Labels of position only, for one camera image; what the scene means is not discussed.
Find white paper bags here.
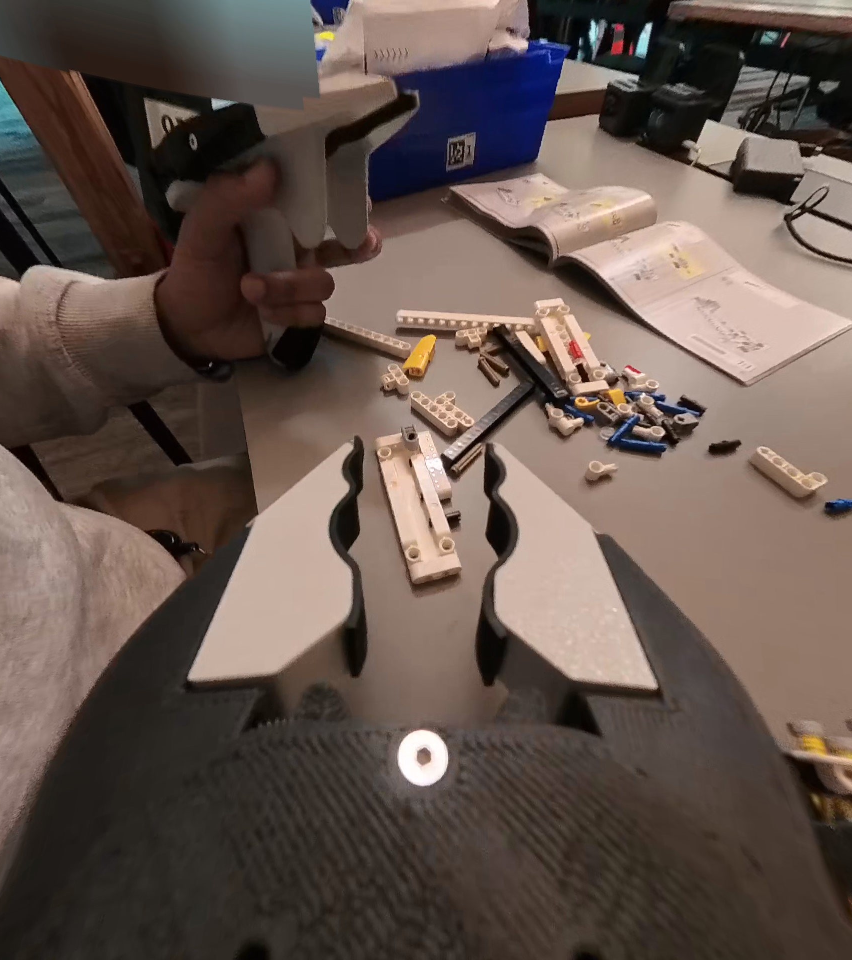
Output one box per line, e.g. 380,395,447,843
317,0,532,78

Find black metal frame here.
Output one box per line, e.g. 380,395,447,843
0,96,196,468

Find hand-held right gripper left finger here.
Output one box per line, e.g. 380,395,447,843
187,435,368,714

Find long white lego beam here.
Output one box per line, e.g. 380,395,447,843
395,306,540,333

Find black cable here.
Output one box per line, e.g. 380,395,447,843
783,183,852,270

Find person's tan trouser leg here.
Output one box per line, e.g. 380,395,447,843
81,456,259,580

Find white bent lego beam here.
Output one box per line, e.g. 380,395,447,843
749,445,829,498

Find wooden post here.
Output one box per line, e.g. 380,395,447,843
0,54,173,280

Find white lego assembly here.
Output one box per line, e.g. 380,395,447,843
374,425,465,585

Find person's grey sweatshirt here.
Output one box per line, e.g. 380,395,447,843
0,408,188,960

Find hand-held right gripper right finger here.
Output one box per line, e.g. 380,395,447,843
474,442,659,725

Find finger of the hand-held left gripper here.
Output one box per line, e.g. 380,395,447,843
319,75,421,253
264,112,331,250

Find person's left forearm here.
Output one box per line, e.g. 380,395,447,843
0,262,237,453

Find long black lego beam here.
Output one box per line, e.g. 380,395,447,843
440,380,538,463

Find black camera device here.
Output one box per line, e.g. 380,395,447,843
639,81,712,156
599,78,652,138

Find open instruction booklet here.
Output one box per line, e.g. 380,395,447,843
446,173,852,387

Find pile of small lego pieces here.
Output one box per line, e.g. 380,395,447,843
477,297,706,456

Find person's left hand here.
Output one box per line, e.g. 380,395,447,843
154,159,383,363

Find black power adapter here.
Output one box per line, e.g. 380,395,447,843
729,135,806,203

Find white lego T-beam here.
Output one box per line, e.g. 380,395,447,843
408,389,476,438

